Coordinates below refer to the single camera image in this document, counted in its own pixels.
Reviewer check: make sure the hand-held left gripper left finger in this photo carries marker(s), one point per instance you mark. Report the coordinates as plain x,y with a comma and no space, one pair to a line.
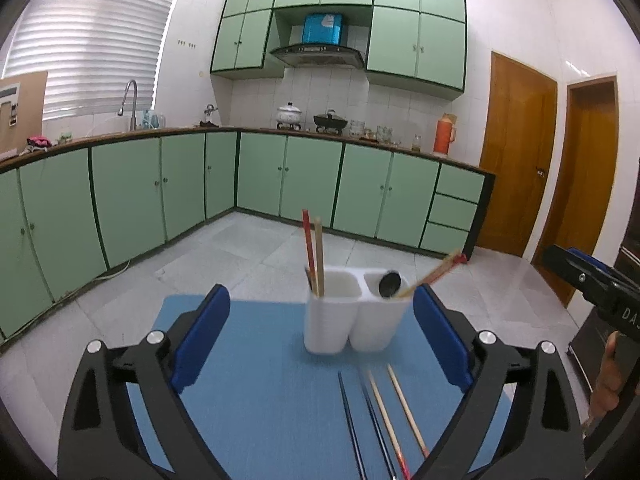
200,340

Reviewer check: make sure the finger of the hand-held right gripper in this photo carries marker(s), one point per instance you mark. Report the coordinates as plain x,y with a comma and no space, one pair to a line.
570,267
602,267

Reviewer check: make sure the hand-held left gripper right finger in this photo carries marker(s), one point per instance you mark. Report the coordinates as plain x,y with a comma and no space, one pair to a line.
442,340

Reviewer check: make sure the red-tipped bamboo chopstick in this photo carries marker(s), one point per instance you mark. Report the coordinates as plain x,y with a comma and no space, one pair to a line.
461,259
308,245
434,274
387,420

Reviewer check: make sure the black plastic spoon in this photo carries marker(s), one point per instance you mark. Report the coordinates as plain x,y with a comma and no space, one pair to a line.
389,284

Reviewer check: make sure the dark blue chopstick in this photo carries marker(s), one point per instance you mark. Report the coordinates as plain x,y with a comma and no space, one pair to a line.
375,420
350,420

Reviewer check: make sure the white two-compartment utensil holder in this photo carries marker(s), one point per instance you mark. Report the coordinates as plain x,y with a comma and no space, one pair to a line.
330,325

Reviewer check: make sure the person's right hand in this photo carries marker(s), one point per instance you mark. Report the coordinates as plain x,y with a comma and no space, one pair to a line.
610,380

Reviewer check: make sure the blue table mat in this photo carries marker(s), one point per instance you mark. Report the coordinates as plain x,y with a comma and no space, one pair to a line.
275,385

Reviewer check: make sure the green drawer front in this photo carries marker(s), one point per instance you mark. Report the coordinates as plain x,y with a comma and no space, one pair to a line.
445,239
460,182
454,212

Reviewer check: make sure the closed wooden door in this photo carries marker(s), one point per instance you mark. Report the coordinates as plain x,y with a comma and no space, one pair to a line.
515,160

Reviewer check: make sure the orange thermos flask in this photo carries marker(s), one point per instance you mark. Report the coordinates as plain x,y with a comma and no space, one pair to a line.
442,135

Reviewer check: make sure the green base cabinets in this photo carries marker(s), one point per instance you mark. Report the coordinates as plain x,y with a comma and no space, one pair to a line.
310,180

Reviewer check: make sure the glass jar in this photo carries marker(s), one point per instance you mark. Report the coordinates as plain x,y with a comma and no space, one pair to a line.
416,143

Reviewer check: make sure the steel kettle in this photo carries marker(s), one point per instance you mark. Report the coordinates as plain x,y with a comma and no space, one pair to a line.
209,116

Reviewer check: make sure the bottles beside sink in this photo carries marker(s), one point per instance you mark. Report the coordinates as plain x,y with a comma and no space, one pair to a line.
153,120

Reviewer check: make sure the brown kitchen countertop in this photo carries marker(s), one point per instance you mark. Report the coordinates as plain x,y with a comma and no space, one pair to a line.
300,133

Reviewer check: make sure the white lidded pot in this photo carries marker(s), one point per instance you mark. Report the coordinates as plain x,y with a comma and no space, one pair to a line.
289,115

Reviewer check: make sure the steel kitchen faucet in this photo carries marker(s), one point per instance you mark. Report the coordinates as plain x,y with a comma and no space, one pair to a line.
131,105

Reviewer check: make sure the black wok with lid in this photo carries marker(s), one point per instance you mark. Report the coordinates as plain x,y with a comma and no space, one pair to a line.
331,121

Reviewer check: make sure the pink cloth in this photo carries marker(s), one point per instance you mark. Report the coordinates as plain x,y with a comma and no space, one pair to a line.
39,142

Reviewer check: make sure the light wooden board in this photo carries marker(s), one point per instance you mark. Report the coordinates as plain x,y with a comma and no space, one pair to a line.
32,110

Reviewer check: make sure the white device on board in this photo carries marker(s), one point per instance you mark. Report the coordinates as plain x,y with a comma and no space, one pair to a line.
10,105

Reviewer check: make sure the black range hood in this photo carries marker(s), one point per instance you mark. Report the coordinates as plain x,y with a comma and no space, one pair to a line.
317,56

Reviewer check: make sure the white window blind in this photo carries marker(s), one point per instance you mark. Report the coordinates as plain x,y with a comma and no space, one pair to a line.
90,35

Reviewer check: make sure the blue hood chimney cover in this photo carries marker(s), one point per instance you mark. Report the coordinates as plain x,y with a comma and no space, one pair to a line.
322,29

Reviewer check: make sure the wooden door with frame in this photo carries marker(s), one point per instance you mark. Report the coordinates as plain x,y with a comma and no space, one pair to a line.
580,185

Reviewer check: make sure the green wall cabinets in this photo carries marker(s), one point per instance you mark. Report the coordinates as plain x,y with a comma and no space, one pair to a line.
415,40

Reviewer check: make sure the row of wall hooks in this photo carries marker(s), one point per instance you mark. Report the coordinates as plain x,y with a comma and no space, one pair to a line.
186,43

